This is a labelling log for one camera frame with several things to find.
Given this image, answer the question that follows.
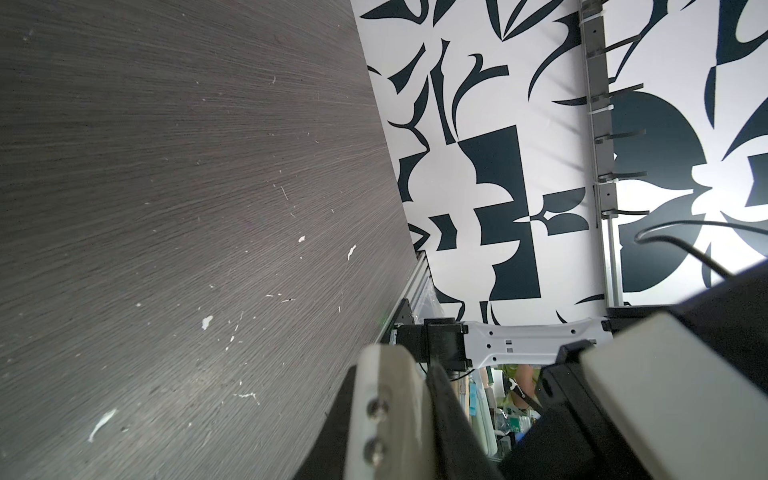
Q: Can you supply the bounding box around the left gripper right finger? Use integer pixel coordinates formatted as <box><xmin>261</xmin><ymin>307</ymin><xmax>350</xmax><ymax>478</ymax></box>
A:
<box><xmin>426</xmin><ymin>364</ymin><xmax>502</xmax><ymax>480</ymax></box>

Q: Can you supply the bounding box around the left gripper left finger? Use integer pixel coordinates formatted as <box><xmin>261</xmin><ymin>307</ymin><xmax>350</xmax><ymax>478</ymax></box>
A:
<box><xmin>294</xmin><ymin>366</ymin><xmax>357</xmax><ymax>480</ymax></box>

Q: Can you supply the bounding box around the white remote control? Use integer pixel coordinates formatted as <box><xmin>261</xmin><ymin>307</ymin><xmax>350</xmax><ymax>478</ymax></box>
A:
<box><xmin>343</xmin><ymin>344</ymin><xmax>438</xmax><ymax>480</ymax></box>

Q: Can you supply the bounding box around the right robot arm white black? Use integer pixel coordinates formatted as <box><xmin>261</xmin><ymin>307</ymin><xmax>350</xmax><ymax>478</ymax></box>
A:
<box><xmin>427</xmin><ymin>264</ymin><xmax>767</xmax><ymax>479</ymax></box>

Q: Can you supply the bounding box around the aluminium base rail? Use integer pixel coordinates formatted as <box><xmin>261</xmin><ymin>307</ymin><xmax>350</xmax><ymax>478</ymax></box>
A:
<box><xmin>377</xmin><ymin>252</ymin><xmax>444</xmax><ymax>344</ymax></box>

